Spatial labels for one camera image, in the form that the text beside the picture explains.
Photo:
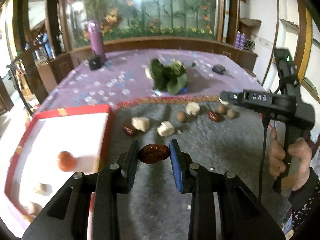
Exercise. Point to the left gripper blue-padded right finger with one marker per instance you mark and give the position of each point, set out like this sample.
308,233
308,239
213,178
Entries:
221,204

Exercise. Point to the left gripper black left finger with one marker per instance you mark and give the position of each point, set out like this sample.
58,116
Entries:
87,201

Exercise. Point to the dark red jujube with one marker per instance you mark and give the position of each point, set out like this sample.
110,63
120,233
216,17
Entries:
153,153

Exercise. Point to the person's right hand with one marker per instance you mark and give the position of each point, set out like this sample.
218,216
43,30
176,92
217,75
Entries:
299,149

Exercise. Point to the grey fluffy mat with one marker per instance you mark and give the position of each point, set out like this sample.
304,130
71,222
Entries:
155,209

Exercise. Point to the red cardboard box tray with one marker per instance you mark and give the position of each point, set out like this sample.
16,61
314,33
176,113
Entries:
82,131

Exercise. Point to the black car key fob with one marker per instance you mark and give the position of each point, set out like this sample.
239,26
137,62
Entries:
219,69

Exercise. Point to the purple spray bottles pair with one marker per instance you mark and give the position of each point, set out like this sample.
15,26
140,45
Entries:
240,40

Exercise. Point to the green leafy vegetable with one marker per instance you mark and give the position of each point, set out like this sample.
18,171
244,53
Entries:
170,78

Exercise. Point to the wooden chair back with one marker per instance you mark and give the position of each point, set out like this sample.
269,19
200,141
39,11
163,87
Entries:
24,71

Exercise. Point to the purple floral tablecloth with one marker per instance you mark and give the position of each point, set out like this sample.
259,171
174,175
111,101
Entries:
123,78

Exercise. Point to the small black cup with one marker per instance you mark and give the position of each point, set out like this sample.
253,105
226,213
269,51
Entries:
94,62

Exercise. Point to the blue thermos jug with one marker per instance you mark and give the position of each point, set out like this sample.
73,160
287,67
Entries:
47,46

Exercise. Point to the flower painted glass panel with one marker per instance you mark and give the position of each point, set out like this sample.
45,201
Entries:
119,19

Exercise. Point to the purple thermos bottle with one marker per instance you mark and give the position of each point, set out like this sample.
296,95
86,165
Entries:
96,41

